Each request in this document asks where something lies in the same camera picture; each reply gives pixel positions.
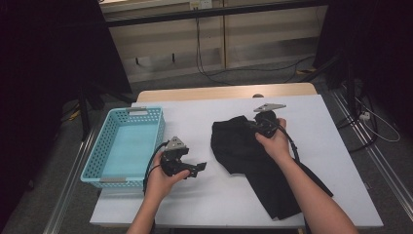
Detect right hand-held gripper black cable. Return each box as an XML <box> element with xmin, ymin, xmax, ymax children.
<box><xmin>266</xmin><ymin>118</ymin><xmax>301</xmax><ymax>164</ymax></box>

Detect aluminium floor rail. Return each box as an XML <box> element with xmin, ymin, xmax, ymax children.
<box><xmin>42</xmin><ymin>128</ymin><xmax>99</xmax><ymax>234</ymax></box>
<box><xmin>329</xmin><ymin>89</ymin><xmax>413</xmax><ymax>222</ymax></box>

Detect white wall socket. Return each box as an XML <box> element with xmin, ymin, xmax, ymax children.
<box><xmin>189</xmin><ymin>0</ymin><xmax>213</xmax><ymax>10</ymax></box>

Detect left hand-held gripper black cable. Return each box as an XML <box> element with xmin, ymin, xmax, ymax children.
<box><xmin>142</xmin><ymin>140</ymin><xmax>169</xmax><ymax>196</ymax></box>

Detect black curtain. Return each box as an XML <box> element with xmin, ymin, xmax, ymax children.
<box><xmin>0</xmin><ymin>0</ymin><xmax>132</xmax><ymax>225</ymax></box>
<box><xmin>313</xmin><ymin>0</ymin><xmax>413</xmax><ymax>137</ymax></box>

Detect black shorts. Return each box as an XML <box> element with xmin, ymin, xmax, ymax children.
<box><xmin>209</xmin><ymin>115</ymin><xmax>334</xmax><ymax>221</ymax></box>

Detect black stand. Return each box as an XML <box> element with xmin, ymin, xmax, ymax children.
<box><xmin>300</xmin><ymin>52</ymin><xmax>358</xmax><ymax>115</ymax></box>
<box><xmin>77</xmin><ymin>81</ymin><xmax>137</xmax><ymax>141</ymax></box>

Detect hand-held gripper black cable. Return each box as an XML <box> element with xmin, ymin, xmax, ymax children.
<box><xmin>142</xmin><ymin>140</ymin><xmax>169</xmax><ymax>196</ymax></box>
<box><xmin>266</xmin><ymin>118</ymin><xmax>301</xmax><ymax>164</ymax></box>

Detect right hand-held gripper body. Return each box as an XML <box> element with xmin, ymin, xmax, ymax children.
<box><xmin>251</xmin><ymin>102</ymin><xmax>287</xmax><ymax>139</ymax></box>

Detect light blue plastic basket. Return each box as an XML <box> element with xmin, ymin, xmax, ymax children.
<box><xmin>80</xmin><ymin>106</ymin><xmax>167</xmax><ymax>189</ymax></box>

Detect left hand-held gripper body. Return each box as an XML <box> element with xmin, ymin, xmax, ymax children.
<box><xmin>160</xmin><ymin>136</ymin><xmax>193</xmax><ymax>178</ymax></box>

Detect beige cabinet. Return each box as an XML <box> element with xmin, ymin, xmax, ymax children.
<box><xmin>98</xmin><ymin>0</ymin><xmax>329</xmax><ymax>84</ymax></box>

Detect person's right hand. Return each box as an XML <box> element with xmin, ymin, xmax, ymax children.
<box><xmin>254</xmin><ymin>118</ymin><xmax>292</xmax><ymax>164</ymax></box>

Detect black looped floor cable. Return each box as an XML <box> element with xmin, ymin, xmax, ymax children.
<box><xmin>335</xmin><ymin>92</ymin><xmax>379</xmax><ymax>154</ymax></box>

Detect white cable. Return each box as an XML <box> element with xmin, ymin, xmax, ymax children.
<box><xmin>355</xmin><ymin>97</ymin><xmax>402</xmax><ymax>143</ymax></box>

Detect yellow floor tape strip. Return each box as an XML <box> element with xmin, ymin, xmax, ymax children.
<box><xmin>66</xmin><ymin>109</ymin><xmax>81</xmax><ymax>122</ymax></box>

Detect wooden table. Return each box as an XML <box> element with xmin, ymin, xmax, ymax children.
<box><xmin>135</xmin><ymin>82</ymin><xmax>319</xmax><ymax>103</ymax></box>

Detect black horizontal bar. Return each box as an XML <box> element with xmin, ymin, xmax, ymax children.
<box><xmin>104</xmin><ymin>0</ymin><xmax>329</xmax><ymax>28</ymax></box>

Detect person's left hand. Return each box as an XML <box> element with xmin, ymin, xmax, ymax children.
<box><xmin>144</xmin><ymin>152</ymin><xmax>192</xmax><ymax>205</ymax></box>

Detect black hanging cable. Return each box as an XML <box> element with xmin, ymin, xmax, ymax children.
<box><xmin>194</xmin><ymin>18</ymin><xmax>236</xmax><ymax>87</ymax></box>

